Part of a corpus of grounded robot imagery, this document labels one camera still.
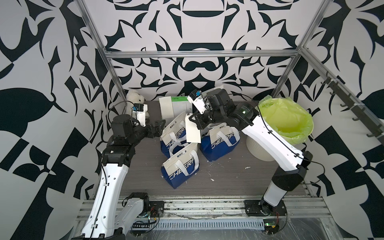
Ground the white receipt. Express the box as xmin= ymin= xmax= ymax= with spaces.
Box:
xmin=185 ymin=114 xmax=201 ymax=144

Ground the blue white takeout bag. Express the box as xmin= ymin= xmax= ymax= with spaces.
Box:
xmin=160 ymin=112 xmax=189 ymax=158
xmin=161 ymin=143 xmax=200 ymax=189
xmin=200 ymin=123 xmax=241 ymax=162
xmin=200 ymin=84 xmax=226 ymax=97

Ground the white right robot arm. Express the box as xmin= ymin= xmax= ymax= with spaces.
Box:
xmin=186 ymin=89 xmax=313 ymax=217

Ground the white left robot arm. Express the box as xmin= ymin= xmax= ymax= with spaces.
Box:
xmin=77 ymin=114 xmax=166 ymax=240

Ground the green white left takeout bag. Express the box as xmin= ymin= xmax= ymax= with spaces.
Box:
xmin=159 ymin=96 xmax=193 ymax=120

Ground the blue white front takeout bag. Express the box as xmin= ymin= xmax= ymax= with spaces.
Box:
xmin=161 ymin=143 xmax=200 ymax=189

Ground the white plush bear toy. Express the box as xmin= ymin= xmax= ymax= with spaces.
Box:
xmin=126 ymin=90 xmax=146 ymax=118

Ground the cream ribbed trash bin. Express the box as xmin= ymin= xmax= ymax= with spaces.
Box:
xmin=246 ymin=137 xmax=275 ymax=162

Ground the green plastic bin liner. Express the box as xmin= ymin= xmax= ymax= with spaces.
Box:
xmin=258 ymin=96 xmax=314 ymax=145

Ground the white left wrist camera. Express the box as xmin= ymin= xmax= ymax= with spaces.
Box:
xmin=132 ymin=103 xmax=148 ymax=127

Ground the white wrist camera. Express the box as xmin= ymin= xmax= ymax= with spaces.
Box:
xmin=187 ymin=90 xmax=207 ymax=115
xmin=132 ymin=103 xmax=148 ymax=127

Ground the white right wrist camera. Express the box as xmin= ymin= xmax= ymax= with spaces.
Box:
xmin=187 ymin=90 xmax=207 ymax=115

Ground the grey wall hook rail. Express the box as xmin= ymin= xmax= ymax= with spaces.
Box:
xmin=320 ymin=71 xmax=384 ymax=138

